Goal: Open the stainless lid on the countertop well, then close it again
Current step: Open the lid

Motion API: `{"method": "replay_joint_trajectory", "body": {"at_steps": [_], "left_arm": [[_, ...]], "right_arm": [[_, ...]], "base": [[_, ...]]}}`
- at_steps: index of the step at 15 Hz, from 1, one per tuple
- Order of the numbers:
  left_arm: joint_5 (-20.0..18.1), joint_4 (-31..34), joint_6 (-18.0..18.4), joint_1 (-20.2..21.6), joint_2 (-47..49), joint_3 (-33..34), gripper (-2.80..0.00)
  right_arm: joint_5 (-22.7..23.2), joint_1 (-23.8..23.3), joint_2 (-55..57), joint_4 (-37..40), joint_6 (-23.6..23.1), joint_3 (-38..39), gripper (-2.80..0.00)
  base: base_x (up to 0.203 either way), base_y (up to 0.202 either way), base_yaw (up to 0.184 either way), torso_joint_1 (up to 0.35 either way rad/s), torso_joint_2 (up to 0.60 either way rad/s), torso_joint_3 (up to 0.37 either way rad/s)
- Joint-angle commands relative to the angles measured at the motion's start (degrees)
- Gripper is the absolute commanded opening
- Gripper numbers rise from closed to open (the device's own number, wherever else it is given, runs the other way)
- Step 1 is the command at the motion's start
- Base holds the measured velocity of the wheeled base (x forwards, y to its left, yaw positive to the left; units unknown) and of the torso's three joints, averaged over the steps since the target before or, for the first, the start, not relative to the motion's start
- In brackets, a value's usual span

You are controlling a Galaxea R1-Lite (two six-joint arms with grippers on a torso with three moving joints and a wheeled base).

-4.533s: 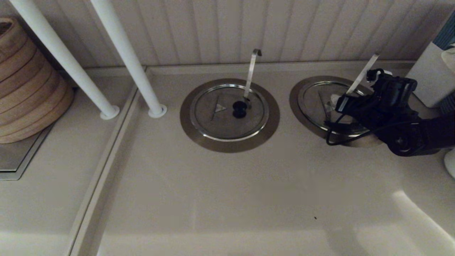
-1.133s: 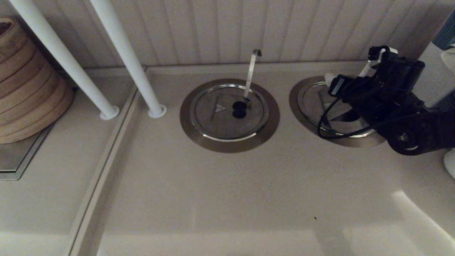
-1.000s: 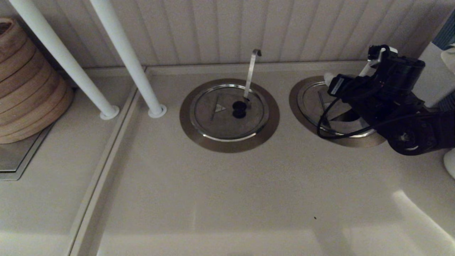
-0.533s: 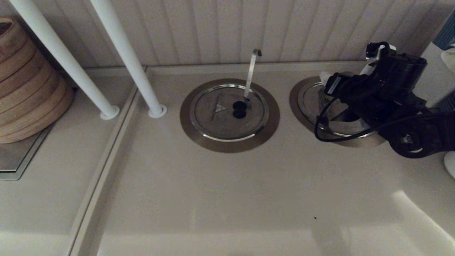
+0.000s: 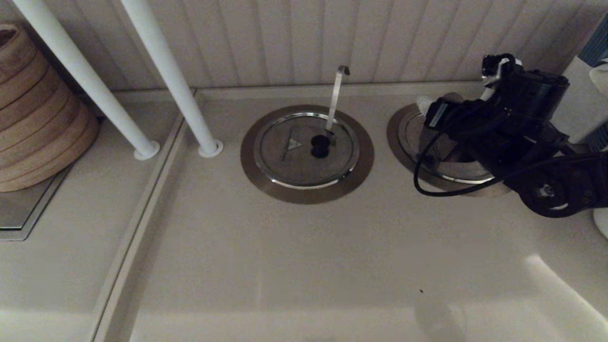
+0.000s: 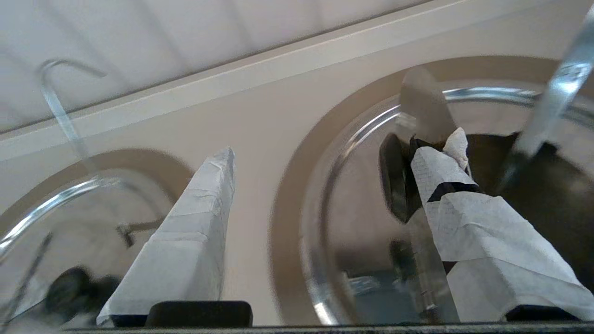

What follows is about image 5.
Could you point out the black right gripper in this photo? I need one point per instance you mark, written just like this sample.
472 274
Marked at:
484 133

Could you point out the round steel hinged lid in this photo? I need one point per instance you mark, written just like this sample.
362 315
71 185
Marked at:
430 164
285 166

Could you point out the black rounded plastic object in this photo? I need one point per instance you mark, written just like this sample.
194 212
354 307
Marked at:
320 145

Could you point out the white rectangular box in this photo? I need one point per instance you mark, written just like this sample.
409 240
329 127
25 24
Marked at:
577 104

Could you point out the teal striped container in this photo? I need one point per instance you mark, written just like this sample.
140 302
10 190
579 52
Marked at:
598 47

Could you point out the white rounded container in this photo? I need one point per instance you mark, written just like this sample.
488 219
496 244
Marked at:
602 223

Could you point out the white round support pole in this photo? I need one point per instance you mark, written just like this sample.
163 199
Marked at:
80 71
166 66

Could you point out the bamboo steamer basket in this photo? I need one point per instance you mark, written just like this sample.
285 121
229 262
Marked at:
23 78
33 116
19 52
28 97
38 135
42 156

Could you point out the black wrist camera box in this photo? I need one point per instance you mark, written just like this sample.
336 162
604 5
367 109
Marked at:
536 95

